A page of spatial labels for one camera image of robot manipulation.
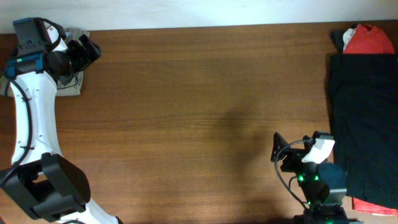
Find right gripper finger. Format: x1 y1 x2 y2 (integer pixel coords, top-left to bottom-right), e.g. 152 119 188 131
303 131 333 140
271 132 288 162

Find khaki shorts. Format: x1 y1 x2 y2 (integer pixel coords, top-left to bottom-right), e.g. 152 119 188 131
1 28 90 98

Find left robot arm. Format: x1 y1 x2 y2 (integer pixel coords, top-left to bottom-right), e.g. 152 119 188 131
1 17 121 224

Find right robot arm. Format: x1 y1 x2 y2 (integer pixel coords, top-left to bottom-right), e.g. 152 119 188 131
271 131 360 224

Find black garment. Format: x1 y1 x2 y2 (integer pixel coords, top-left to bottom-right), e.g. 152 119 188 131
328 30 397 208

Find white cloth piece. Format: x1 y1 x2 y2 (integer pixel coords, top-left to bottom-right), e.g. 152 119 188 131
342 28 356 45

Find red garment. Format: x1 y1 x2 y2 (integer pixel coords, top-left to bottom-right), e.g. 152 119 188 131
343 24 397 216

